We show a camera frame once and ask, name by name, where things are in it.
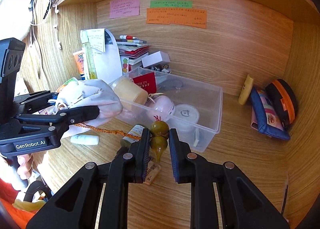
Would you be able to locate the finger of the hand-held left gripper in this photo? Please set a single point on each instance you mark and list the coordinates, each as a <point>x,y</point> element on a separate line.
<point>32,100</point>
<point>80,115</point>

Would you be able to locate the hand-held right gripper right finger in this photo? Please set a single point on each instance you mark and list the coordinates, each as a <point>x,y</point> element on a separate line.
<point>175,159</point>

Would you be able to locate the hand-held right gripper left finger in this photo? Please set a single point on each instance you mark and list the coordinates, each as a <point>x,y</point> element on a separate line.
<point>145,159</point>

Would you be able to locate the green gourd pendant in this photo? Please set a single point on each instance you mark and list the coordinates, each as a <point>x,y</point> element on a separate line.
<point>158,144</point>

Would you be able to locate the dark green bottle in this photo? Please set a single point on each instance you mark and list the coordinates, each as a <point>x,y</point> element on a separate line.
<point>136,133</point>

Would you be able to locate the white round lidded container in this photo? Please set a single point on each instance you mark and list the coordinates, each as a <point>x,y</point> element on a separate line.
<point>186,116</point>

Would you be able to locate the pink round device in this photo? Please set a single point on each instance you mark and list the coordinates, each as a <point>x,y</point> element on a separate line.
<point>161,106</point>

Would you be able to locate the peach jar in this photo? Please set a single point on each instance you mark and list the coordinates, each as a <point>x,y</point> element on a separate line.
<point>130,91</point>

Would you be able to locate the clear plastic storage box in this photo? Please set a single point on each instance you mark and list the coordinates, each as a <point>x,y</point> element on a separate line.
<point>210,109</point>

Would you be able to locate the wooden desktop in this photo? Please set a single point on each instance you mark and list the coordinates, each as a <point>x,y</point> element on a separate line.
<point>225,169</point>

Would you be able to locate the person's left hand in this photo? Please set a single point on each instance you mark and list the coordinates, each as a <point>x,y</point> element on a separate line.
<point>23,166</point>

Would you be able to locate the small wooden tag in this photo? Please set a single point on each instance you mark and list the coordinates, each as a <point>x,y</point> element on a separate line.
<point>152,171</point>

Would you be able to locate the small white tube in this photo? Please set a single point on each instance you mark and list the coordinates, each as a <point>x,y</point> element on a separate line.
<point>85,140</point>

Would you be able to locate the orange sunscreen tube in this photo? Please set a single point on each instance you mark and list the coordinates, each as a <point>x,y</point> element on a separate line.
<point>79,64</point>

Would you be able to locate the yellow spray bottle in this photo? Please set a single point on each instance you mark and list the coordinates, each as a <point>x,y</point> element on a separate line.
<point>89,61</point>

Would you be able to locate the white envelope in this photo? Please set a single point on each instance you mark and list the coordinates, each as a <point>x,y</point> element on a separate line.
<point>112,61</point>

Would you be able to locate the red card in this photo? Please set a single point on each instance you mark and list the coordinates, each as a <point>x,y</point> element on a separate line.
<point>145,81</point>

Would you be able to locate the white cloth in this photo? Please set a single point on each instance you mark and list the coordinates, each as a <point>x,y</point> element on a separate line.
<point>17,14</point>

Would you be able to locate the handwritten note sheet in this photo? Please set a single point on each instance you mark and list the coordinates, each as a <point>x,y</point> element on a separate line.
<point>96,39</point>

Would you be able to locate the stack of books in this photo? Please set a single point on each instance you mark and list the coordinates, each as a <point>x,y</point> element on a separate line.
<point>132,50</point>

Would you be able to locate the bunch of metal keys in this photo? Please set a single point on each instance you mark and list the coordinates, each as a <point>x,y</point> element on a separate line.
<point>160,68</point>

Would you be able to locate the red white pen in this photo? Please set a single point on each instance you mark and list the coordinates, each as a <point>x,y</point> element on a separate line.
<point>128,37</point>

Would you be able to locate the small white box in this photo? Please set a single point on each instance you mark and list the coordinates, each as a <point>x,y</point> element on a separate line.
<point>156,59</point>

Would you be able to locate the yellow tube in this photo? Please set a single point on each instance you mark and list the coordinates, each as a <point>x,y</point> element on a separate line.
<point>245,89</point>

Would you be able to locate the blue fabric pouch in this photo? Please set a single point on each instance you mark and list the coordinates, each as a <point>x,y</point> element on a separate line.
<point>267,116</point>

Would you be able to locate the orange garment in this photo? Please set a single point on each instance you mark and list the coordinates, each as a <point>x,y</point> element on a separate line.
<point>10,209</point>

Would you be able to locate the pink paper note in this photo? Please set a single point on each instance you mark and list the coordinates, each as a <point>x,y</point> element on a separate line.
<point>124,7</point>

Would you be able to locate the black orange zip case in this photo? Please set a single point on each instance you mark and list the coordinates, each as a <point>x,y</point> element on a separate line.
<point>285,99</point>

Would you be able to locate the orange paper note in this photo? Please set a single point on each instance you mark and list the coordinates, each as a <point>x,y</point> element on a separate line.
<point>176,17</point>

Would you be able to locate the green paper note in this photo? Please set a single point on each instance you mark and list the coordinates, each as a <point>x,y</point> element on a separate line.
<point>171,4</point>

